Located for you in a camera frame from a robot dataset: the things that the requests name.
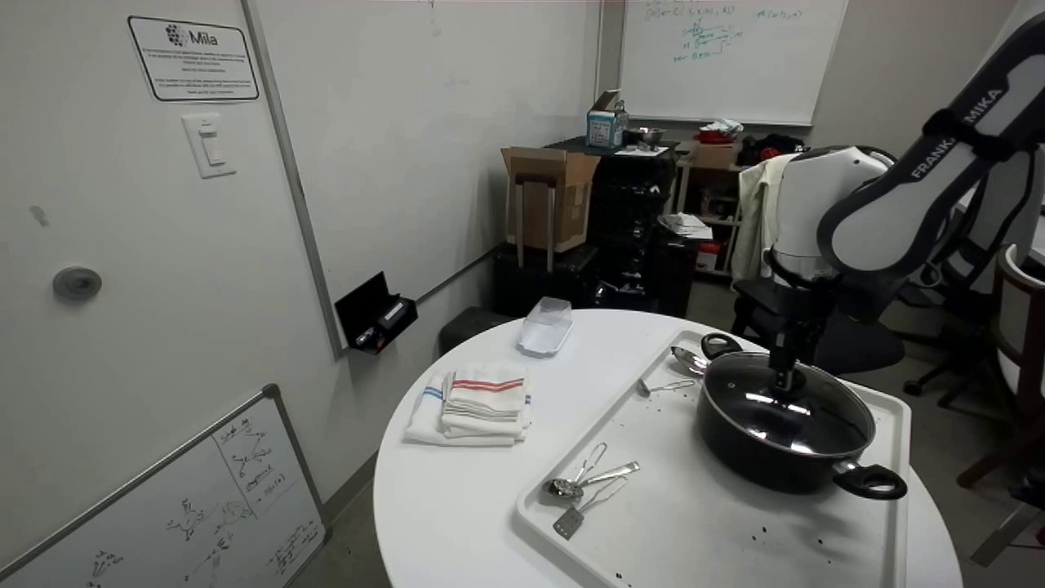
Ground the wooden shelf unit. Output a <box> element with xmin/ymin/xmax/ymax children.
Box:
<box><xmin>673</xmin><ymin>133</ymin><xmax>757</xmax><ymax>280</ymax></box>

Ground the blue tissue box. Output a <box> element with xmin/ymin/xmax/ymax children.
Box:
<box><xmin>582</xmin><ymin>88</ymin><xmax>633</xmax><ymax>150</ymax></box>

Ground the small whiteboard with drawings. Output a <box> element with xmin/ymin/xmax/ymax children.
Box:
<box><xmin>0</xmin><ymin>383</ymin><xmax>330</xmax><ymax>588</ymax></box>

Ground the large wall whiteboard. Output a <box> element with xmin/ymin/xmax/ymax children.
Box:
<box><xmin>238</xmin><ymin>0</ymin><xmax>606</xmax><ymax>357</ymax></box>

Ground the white paper stack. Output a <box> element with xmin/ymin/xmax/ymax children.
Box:
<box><xmin>655</xmin><ymin>209</ymin><xmax>718</xmax><ymax>244</ymax></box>

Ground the black case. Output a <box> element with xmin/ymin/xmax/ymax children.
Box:
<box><xmin>489</xmin><ymin>241</ymin><xmax>600</xmax><ymax>323</ymax></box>

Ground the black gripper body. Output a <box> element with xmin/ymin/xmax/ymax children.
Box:
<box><xmin>767</xmin><ymin>285</ymin><xmax>823</xmax><ymax>366</ymax></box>

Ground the white cloth with blue stripe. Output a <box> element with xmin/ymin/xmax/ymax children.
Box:
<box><xmin>400</xmin><ymin>383</ymin><xmax>529</xmax><ymax>452</ymax></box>

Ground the glass lid with black knob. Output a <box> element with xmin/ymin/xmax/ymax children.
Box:
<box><xmin>702</xmin><ymin>348</ymin><xmax>879</xmax><ymax>460</ymax></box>

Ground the brown cardboard box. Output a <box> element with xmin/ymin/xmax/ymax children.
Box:
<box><xmin>498</xmin><ymin>145</ymin><xmax>604</xmax><ymax>260</ymax></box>

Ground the clear plastic container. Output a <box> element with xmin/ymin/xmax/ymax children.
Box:
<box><xmin>515</xmin><ymin>295</ymin><xmax>578</xmax><ymax>360</ymax></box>

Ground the white plastic tray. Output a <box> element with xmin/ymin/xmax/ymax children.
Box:
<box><xmin>510</xmin><ymin>323</ymin><xmax>913</xmax><ymax>588</ymax></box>

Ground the whiteboard with green writing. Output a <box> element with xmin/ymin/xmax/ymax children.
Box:
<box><xmin>617</xmin><ymin>0</ymin><xmax>851</xmax><ymax>131</ymax></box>

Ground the white light switch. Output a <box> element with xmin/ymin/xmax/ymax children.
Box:
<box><xmin>179</xmin><ymin>112</ymin><xmax>243</xmax><ymax>184</ymax></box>

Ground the black pot with two handles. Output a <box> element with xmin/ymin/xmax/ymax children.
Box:
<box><xmin>697</xmin><ymin>330</ymin><xmax>912</xmax><ymax>502</ymax></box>

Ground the white wall notice sign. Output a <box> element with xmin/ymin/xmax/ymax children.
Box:
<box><xmin>125</xmin><ymin>12</ymin><xmax>263</xmax><ymax>103</ymax></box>

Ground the white cloth with red stripes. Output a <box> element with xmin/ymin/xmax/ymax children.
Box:
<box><xmin>437</xmin><ymin>372</ymin><xmax>536</xmax><ymax>440</ymax></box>

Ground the black cabinet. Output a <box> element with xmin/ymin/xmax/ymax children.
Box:
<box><xmin>584</xmin><ymin>139</ymin><xmax>699</xmax><ymax>319</ymax></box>

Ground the round grey wall stopper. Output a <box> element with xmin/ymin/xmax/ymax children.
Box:
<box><xmin>48</xmin><ymin>260</ymin><xmax>108</xmax><ymax>308</ymax></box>

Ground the white jacket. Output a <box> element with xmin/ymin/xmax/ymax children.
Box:
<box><xmin>728</xmin><ymin>150</ymin><xmax>805</xmax><ymax>286</ymax></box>

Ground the small metal spoon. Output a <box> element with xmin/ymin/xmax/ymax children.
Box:
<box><xmin>636</xmin><ymin>341</ymin><xmax>711</xmax><ymax>400</ymax></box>

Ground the black whiteboard eraser holder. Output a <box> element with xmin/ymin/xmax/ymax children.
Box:
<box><xmin>330</xmin><ymin>270</ymin><xmax>424</xmax><ymax>357</ymax></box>

